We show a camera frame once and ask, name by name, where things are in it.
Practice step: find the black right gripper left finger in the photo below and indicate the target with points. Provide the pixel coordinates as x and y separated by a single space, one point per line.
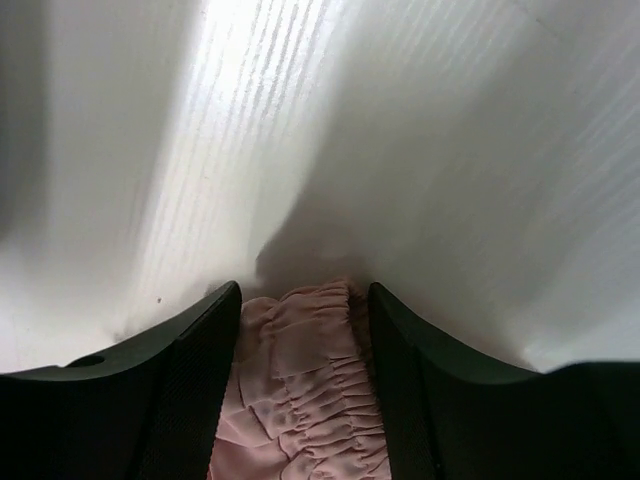
145 408

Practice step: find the pink trousers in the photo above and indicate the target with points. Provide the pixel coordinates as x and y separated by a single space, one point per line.
300 402

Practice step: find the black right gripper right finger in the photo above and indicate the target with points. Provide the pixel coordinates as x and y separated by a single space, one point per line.
453 412

